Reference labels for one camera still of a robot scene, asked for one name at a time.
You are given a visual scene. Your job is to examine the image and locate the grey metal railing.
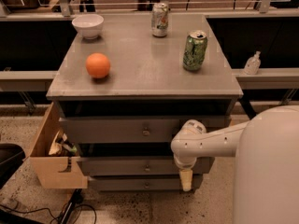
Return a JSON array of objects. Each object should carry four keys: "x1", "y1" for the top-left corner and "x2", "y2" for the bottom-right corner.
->
[{"x1": 0, "y1": 0, "x2": 299, "y2": 91}]

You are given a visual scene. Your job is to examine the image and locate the grey drawer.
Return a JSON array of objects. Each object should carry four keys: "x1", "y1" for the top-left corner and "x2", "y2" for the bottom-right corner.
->
[
  {"x1": 76, "y1": 155, "x2": 216, "y2": 177},
  {"x1": 59, "y1": 115, "x2": 232, "y2": 144},
  {"x1": 88, "y1": 175, "x2": 204, "y2": 192}
]

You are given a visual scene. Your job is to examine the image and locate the white soda can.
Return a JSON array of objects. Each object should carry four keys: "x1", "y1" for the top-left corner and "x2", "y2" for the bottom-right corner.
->
[{"x1": 151, "y1": 3, "x2": 168, "y2": 37}]

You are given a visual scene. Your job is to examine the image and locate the grey top drawer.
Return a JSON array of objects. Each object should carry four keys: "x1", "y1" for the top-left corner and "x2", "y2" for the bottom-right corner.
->
[{"x1": 59, "y1": 115, "x2": 232, "y2": 144}]

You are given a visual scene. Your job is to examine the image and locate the black chair edge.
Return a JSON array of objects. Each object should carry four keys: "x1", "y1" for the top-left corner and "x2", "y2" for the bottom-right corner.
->
[{"x1": 0, "y1": 143, "x2": 25, "y2": 189}]

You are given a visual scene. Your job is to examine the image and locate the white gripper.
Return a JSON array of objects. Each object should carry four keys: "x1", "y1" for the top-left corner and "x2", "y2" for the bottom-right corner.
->
[{"x1": 174, "y1": 155, "x2": 197, "y2": 191}]

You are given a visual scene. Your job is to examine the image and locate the white bowl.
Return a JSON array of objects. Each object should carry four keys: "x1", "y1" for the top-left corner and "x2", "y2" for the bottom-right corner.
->
[{"x1": 72, "y1": 14, "x2": 104, "y2": 39}]

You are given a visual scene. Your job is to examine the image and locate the grey drawer cabinet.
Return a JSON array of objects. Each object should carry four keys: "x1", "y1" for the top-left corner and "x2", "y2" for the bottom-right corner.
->
[{"x1": 46, "y1": 12, "x2": 244, "y2": 192}]

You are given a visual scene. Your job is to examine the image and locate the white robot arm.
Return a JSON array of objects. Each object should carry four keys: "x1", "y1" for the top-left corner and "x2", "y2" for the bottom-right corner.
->
[{"x1": 171, "y1": 105, "x2": 299, "y2": 224}]

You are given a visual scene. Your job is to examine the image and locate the wooden side box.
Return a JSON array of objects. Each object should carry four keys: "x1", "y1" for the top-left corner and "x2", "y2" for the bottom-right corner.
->
[{"x1": 29, "y1": 104, "x2": 88, "y2": 189}]

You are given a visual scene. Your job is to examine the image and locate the black floor cables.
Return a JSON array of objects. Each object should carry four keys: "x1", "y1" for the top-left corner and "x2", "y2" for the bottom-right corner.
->
[{"x1": 0, "y1": 189, "x2": 98, "y2": 224}]

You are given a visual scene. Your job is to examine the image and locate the orange fruit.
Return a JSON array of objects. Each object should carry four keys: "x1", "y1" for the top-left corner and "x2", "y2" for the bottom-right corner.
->
[{"x1": 85, "y1": 53, "x2": 110, "y2": 78}]

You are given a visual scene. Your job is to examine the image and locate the grey bottom drawer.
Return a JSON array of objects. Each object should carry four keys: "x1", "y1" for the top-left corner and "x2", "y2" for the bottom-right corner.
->
[{"x1": 88, "y1": 175, "x2": 204, "y2": 192}]

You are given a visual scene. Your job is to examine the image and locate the clear sanitizer bottle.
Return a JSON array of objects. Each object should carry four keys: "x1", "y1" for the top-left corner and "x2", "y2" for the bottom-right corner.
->
[{"x1": 244, "y1": 51, "x2": 261, "y2": 75}]

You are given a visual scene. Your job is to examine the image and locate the snack bags in box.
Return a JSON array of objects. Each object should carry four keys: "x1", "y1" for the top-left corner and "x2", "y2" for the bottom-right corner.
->
[{"x1": 49, "y1": 130, "x2": 77, "y2": 157}]

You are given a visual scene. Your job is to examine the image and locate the green soda can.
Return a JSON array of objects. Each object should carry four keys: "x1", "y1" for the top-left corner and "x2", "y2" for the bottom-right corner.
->
[{"x1": 183, "y1": 30, "x2": 207, "y2": 72}]

